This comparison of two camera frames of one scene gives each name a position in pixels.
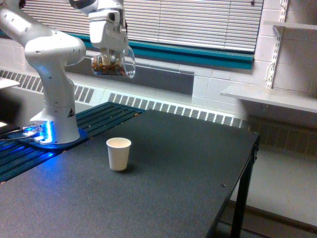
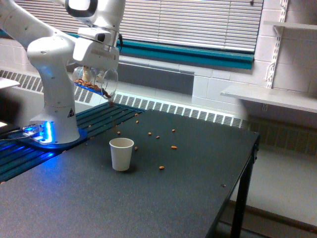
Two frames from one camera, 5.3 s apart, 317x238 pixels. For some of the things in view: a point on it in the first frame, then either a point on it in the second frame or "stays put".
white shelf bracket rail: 270,72 stays put
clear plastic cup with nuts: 121,62 -> 103,81
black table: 16,158 stays put
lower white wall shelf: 300,99 stays put
